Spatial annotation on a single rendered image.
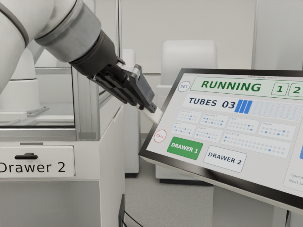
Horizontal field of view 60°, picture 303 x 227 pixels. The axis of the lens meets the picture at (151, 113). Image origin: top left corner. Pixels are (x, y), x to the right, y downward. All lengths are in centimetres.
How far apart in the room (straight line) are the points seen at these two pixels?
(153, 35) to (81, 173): 329
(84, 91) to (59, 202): 43
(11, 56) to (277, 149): 50
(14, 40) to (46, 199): 82
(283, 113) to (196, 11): 359
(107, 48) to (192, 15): 374
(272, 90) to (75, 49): 47
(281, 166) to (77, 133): 65
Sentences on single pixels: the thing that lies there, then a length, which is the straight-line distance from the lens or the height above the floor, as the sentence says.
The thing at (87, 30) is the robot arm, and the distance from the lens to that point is 39.
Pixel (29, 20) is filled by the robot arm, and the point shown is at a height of 126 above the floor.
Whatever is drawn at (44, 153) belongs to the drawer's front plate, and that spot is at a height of 91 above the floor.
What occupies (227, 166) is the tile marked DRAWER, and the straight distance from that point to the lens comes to 61.
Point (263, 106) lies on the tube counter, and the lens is 66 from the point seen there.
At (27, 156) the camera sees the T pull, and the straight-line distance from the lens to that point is 97.
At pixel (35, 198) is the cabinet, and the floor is 73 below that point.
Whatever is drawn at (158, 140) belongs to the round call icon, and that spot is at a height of 100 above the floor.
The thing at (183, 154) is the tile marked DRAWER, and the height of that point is 99.
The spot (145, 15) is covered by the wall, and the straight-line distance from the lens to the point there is 413.
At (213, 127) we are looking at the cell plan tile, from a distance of 67.
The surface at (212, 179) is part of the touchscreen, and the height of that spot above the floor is 96.
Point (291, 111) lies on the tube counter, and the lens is 64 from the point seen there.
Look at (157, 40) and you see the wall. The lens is 408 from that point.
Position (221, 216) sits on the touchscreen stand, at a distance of 78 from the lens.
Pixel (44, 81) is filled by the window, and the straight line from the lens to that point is 97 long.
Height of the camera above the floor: 122
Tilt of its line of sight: 11 degrees down
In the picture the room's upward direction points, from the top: straight up
